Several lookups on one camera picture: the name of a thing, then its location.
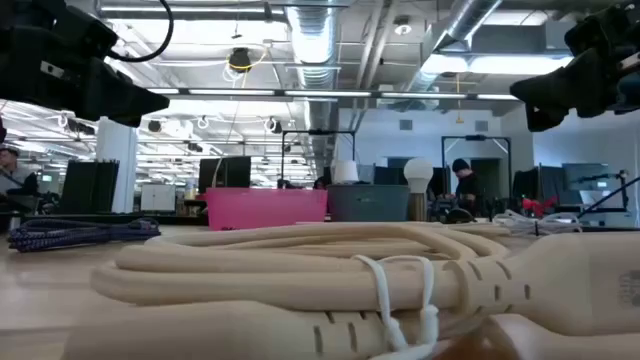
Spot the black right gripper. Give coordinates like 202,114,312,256
509,2,640,134

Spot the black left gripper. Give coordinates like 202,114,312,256
0,0,171,129

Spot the beige USB cable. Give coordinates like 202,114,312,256
62,221,640,360

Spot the white pillar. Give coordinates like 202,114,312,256
95,116,139,214

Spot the black panel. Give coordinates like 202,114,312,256
59,159,121,216

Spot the white cabinet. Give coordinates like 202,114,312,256
139,183,178,213

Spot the red object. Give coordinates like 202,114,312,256
521,195,559,219

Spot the black monitor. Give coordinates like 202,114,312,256
197,155,253,195

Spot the person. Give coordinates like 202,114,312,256
446,158,482,220
0,146,40,212

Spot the white light bulb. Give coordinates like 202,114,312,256
403,157,435,195

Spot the pink plastic bin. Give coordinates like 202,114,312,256
204,187,330,232

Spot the wooden bulb holder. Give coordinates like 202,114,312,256
408,192,428,223

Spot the long ceiling light strip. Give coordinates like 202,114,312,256
146,88,522,101

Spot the white cylinder object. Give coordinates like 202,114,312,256
331,159,360,186

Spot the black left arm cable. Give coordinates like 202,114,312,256
107,0,175,64

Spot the black metal frame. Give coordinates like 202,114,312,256
280,129,357,182
440,134,513,202

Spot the silver ventilation duct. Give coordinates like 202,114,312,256
283,0,342,169
399,0,504,99

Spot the black ceiling camera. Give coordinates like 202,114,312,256
227,46,253,74

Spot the white power cable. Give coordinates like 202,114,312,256
492,209,584,238

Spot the purple braided USB cable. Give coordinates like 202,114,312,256
7,217,162,254

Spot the white cable tie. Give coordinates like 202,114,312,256
351,253,442,360

